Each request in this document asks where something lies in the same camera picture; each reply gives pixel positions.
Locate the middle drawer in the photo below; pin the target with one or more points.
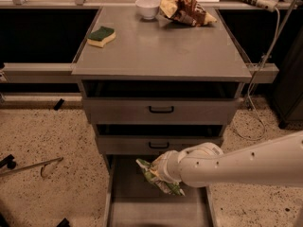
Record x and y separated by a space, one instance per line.
151 139

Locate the bottom drawer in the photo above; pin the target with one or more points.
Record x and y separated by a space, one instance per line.
133 202

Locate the white bowl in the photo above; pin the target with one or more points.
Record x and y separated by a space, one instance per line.
147 9

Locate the brown yellow chip bag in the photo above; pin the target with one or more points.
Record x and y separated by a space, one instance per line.
187 12

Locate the top drawer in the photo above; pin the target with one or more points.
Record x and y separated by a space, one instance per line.
160 102

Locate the drawer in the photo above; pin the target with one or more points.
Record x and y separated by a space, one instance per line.
151 139
160 102
133 202

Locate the metal rod on floor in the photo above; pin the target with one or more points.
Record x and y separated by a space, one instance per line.
45 163

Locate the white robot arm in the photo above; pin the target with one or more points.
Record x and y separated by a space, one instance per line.
256 186

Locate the green yellow sponge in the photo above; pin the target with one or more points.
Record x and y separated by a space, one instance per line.
101 37

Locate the green jalapeno chip bag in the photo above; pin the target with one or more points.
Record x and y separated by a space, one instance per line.
166 187

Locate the black caster wheel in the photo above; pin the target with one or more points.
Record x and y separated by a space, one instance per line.
8 162

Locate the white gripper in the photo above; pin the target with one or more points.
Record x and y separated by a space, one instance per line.
166 168

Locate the dark cabinet at right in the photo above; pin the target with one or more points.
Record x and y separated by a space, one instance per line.
288 93

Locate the grey drawer cabinet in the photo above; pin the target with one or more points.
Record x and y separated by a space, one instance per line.
159 50

